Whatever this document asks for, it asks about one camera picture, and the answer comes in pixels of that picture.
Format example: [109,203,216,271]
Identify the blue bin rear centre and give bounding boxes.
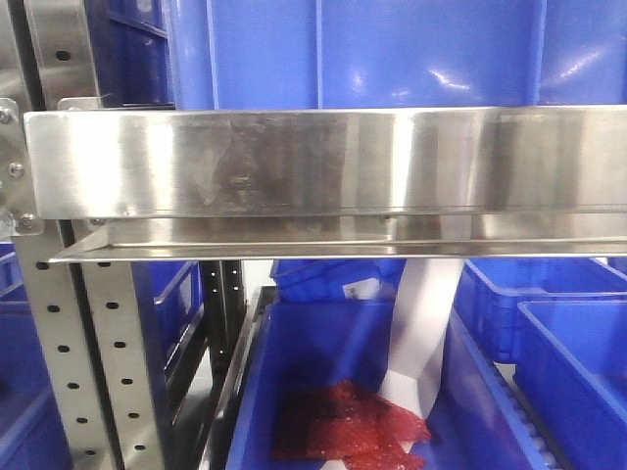
[270,258,407,304]

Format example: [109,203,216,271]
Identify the white paper strip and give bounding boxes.
[379,258,465,418]

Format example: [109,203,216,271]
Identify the blue bin right rear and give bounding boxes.
[454,258,626,363]

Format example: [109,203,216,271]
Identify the red plastic bags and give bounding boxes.
[271,379,431,469]

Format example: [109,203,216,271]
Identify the large blue upper bin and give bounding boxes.
[168,1,626,110]

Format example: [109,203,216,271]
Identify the blue bin with red bags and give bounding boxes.
[226,301,547,469]

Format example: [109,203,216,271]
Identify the blue bin left lower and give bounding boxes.
[1,243,72,469]

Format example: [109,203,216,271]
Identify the blue bin right front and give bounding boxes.
[514,301,626,469]

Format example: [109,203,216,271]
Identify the black perforated rear post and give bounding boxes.
[199,259,245,388]

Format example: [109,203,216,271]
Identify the stainless steel shelf rail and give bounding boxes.
[24,105,626,262]

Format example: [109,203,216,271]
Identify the perforated steel shelf post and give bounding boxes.
[1,1,176,469]

